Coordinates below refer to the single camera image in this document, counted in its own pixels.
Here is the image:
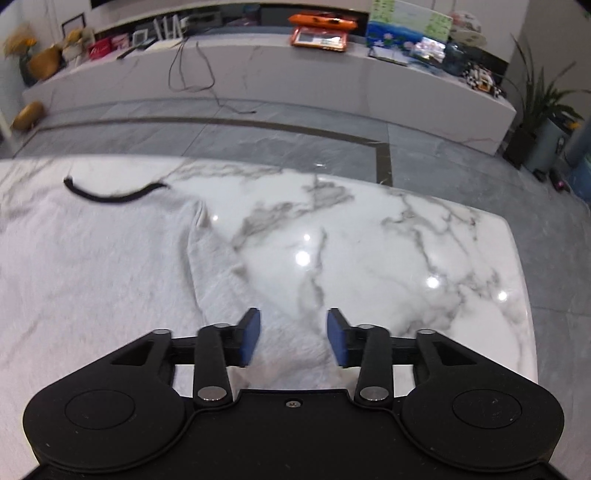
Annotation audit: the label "black remote control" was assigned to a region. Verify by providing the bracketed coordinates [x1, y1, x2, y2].
[117, 39, 158, 61]

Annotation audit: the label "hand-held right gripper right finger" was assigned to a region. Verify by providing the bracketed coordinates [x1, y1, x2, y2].
[325, 307, 481, 409]

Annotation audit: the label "printed photo stand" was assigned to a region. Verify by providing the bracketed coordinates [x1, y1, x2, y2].
[409, 37, 447, 64]

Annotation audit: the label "long white marble cabinet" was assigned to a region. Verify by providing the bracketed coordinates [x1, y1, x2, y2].
[21, 32, 517, 156]

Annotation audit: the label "brown gourd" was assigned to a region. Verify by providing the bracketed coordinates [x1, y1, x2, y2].
[11, 102, 47, 131]
[28, 46, 64, 82]

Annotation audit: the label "white router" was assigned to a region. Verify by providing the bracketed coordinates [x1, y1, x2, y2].
[151, 16, 186, 48]

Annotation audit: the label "lotus pond painting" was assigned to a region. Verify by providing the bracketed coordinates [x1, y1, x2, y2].
[366, 0, 453, 57]

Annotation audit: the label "round paper fan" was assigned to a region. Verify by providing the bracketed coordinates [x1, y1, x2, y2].
[450, 11, 488, 47]

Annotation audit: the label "black cable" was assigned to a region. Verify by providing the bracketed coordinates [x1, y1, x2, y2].
[168, 37, 258, 115]

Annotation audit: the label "orange toy cash register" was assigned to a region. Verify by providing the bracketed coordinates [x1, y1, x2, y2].
[288, 14, 359, 53]

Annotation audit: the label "vase with yellow flowers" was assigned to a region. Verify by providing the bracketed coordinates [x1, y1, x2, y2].
[2, 23, 41, 87]

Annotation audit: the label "black and white toy figures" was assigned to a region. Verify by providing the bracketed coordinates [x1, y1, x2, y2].
[464, 62, 504, 98]

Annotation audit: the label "grey trash bin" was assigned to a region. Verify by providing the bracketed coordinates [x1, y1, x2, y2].
[524, 115, 574, 174]

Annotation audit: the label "tall potted plant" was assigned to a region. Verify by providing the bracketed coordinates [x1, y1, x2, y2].
[503, 34, 585, 169]

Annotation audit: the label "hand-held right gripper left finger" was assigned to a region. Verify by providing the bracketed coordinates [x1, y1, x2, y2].
[110, 307, 262, 409]

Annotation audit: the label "blue water jug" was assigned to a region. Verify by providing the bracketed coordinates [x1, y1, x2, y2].
[566, 124, 591, 205]

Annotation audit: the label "black television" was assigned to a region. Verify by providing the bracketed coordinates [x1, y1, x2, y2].
[90, 0, 287, 9]

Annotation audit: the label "grey knit sweater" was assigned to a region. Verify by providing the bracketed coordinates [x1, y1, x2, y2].
[0, 178, 341, 480]

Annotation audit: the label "glass dome jar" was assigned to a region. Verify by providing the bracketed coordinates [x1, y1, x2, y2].
[445, 41, 472, 77]

